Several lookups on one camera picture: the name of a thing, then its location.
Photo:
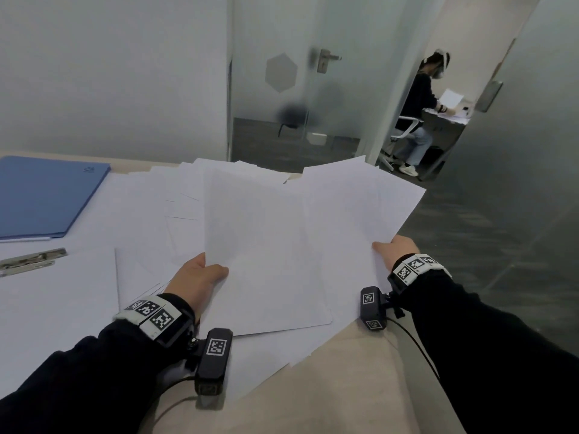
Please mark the person's left hand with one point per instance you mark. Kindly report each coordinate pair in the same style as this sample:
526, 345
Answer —
194, 284

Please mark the person's right hand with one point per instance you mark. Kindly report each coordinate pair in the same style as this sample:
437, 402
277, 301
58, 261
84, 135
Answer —
400, 250

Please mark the white paper stack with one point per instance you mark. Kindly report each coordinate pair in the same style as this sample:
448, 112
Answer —
262, 248
54, 320

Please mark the pile of white paper sheets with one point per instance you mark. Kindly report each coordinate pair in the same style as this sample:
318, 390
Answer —
154, 207

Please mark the single metal file clip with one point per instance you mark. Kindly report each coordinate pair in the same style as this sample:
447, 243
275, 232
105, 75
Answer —
31, 259

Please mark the blue folder with inner slot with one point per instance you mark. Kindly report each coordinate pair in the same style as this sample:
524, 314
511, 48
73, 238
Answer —
45, 194

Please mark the person's right forearm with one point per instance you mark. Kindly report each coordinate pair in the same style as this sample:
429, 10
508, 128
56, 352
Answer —
488, 357

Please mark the person's left forearm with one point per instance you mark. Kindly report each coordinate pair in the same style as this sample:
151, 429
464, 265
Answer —
90, 379

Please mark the white wristband with black markers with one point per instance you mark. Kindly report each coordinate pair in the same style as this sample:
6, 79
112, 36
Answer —
414, 268
154, 318

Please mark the white office chair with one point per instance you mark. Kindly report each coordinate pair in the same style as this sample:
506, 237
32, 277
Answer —
405, 126

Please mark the light gray office desk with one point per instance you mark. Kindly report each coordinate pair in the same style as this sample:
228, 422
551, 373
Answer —
445, 128

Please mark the white box behind glass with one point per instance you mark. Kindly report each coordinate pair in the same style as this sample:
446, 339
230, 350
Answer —
316, 139

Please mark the dark chair behind glass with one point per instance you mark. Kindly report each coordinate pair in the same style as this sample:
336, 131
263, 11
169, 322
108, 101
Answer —
291, 115

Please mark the frosted glass door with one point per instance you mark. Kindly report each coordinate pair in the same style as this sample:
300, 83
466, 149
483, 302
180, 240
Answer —
362, 40

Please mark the gray hexagon sticker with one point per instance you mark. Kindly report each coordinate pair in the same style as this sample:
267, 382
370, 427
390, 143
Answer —
281, 72

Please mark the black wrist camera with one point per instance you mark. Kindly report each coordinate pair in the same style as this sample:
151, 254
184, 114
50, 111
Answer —
215, 361
373, 309

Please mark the white head-mounted camera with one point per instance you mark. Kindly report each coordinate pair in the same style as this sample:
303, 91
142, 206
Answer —
443, 60

